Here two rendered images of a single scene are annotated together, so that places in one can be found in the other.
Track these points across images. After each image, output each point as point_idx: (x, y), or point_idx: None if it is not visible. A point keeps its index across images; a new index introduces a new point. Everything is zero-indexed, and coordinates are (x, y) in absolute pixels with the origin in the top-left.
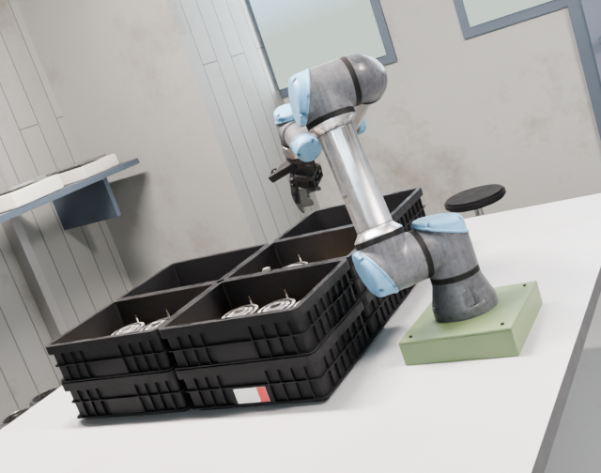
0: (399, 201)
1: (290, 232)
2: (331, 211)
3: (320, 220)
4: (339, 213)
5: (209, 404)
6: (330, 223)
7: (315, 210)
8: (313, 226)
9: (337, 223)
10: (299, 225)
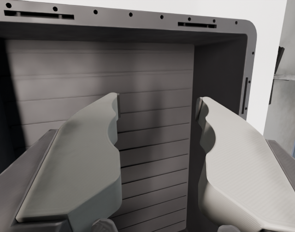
0: (210, 230)
1: (67, 26)
2: (233, 88)
3: (225, 47)
4: (224, 105)
5: None
6: (213, 70)
7: (253, 32)
8: (195, 37)
9: (209, 89)
10: (139, 30)
